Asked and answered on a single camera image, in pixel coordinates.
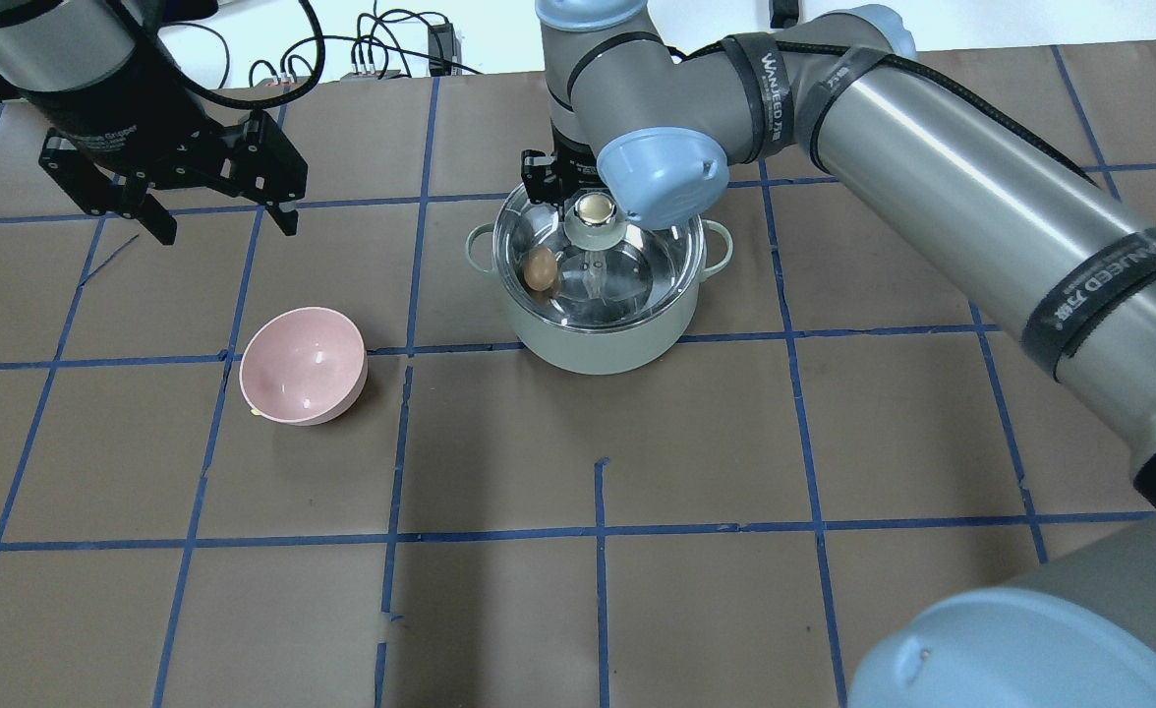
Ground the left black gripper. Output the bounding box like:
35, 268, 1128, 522
37, 43, 309, 246

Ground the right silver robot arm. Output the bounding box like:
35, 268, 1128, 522
521, 1, 1156, 707

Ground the pale green steel pot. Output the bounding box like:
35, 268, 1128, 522
465, 187, 734, 375

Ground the beige egg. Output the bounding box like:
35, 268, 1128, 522
521, 246, 560, 294

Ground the pink bowl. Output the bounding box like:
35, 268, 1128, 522
238, 308, 370, 426

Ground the black power adapter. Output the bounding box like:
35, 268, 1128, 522
427, 23, 458, 76

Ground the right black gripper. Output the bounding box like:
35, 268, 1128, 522
521, 138, 603, 209

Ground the glass pot lid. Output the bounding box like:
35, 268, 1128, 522
488, 187, 729, 332

